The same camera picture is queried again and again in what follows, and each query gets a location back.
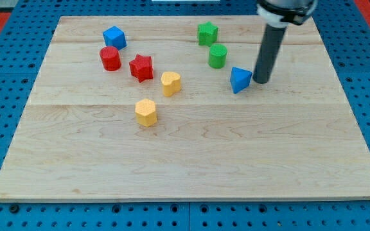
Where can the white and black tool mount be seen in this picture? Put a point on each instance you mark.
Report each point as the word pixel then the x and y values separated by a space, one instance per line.
pixel 281 13

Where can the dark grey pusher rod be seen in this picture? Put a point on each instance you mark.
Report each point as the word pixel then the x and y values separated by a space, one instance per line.
pixel 270 44

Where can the blue cube block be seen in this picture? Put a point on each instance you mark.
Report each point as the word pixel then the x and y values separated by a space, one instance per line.
pixel 115 37

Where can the blue triangle block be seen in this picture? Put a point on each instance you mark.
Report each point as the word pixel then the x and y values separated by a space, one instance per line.
pixel 240 79

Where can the green cylinder block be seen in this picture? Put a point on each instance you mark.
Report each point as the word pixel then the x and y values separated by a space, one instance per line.
pixel 217 56

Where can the green star block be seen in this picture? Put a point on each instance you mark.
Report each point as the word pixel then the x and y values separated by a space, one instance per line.
pixel 207 33

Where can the yellow heart block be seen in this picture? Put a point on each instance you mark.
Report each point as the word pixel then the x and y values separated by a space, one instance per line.
pixel 171 82

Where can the red star block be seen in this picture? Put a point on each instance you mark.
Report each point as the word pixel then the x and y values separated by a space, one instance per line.
pixel 141 67

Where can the yellow hexagon block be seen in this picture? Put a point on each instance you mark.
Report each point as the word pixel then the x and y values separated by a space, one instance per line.
pixel 146 114

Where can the light wooden board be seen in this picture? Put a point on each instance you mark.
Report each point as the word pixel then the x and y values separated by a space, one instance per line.
pixel 294 138

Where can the red cylinder block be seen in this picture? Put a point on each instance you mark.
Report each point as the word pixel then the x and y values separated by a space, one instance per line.
pixel 110 58

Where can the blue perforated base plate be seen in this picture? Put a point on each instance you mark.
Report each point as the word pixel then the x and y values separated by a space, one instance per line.
pixel 345 30

